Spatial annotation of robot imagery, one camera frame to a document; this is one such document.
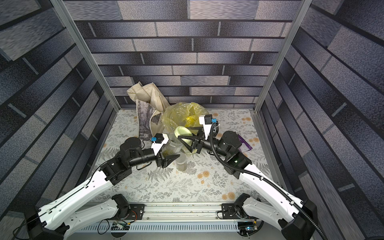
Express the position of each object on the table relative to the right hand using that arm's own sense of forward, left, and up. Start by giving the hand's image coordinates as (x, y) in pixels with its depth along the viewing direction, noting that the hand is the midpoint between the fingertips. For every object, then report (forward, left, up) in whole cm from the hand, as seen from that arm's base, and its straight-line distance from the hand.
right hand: (180, 133), depth 59 cm
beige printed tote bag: (+27, +21, -10) cm, 36 cm away
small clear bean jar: (-1, +2, -27) cm, 27 cm away
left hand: (-2, +3, -8) cm, 9 cm away
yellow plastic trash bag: (+25, +1, -15) cm, 29 cm away
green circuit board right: (-27, -31, -40) cm, 57 cm away
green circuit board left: (-29, +32, -38) cm, 57 cm away
